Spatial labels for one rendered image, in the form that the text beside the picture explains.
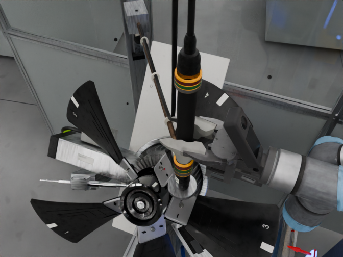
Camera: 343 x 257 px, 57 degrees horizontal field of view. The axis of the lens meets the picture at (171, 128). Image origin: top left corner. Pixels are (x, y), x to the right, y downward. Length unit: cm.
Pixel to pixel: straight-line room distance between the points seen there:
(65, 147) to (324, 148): 78
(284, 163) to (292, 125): 97
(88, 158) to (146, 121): 23
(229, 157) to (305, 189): 14
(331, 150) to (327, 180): 16
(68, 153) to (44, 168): 141
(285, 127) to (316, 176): 99
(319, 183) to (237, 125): 18
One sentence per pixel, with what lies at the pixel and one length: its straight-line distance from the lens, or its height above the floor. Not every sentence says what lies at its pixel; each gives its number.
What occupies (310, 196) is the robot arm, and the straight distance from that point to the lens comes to 61.
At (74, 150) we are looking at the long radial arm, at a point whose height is 113.
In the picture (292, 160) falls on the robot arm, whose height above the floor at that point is 152.
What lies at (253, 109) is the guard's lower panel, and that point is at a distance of 152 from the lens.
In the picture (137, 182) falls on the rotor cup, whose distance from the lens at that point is 84.
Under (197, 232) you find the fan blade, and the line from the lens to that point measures 87.
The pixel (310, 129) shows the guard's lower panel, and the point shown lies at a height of 87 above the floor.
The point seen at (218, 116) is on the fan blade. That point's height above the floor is 140.
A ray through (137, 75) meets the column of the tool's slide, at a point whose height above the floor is 107.
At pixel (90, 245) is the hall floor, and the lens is 216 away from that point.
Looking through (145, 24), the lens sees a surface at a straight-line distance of 112.
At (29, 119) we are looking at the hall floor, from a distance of 287.
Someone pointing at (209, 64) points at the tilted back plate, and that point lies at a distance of 103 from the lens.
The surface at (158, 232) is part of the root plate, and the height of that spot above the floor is 109.
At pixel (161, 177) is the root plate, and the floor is 124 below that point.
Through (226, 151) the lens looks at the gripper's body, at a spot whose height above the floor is 151.
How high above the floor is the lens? 199
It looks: 51 degrees down
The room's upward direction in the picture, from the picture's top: straight up
